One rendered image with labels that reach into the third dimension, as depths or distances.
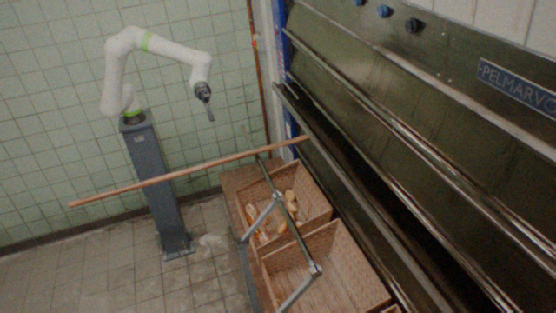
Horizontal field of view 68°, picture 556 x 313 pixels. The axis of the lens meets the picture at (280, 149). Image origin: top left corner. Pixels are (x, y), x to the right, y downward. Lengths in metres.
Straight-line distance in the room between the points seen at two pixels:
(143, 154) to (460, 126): 2.15
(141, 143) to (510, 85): 2.28
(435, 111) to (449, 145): 0.12
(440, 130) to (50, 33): 2.63
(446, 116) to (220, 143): 2.63
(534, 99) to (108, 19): 2.71
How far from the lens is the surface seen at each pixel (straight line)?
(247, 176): 3.11
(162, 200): 3.12
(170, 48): 2.43
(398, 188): 1.54
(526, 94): 1.03
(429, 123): 1.31
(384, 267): 1.95
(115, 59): 2.41
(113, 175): 3.70
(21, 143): 3.61
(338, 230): 2.31
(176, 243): 3.40
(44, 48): 3.27
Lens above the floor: 2.45
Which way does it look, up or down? 34 degrees down
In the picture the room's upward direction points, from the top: 7 degrees counter-clockwise
